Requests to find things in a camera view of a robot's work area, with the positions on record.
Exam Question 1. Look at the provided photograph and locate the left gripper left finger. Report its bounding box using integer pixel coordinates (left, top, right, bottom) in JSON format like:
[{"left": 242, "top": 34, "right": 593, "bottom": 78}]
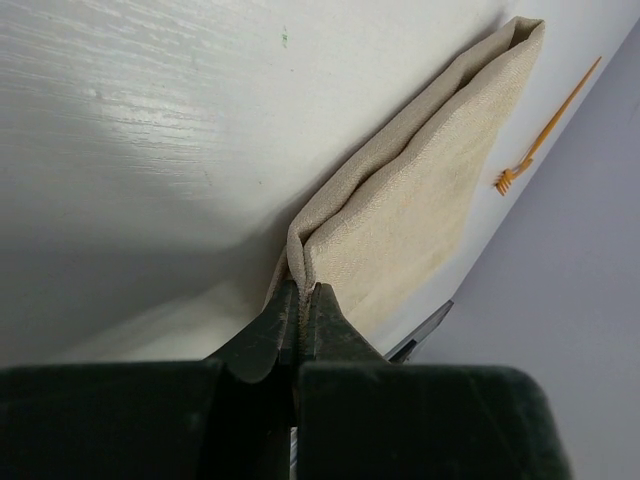
[{"left": 1, "top": 282, "right": 298, "bottom": 479}]

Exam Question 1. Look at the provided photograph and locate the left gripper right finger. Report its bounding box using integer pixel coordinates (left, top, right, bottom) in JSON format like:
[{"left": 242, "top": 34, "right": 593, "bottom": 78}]
[{"left": 296, "top": 284, "right": 573, "bottom": 479}]

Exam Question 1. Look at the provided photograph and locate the beige cloth napkin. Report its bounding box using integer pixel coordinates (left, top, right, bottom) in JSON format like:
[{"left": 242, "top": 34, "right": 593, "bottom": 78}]
[{"left": 270, "top": 16, "right": 546, "bottom": 354}]

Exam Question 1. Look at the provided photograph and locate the right aluminium side rail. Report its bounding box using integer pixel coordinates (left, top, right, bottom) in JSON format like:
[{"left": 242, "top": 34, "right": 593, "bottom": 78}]
[{"left": 385, "top": 300, "right": 454, "bottom": 364}]

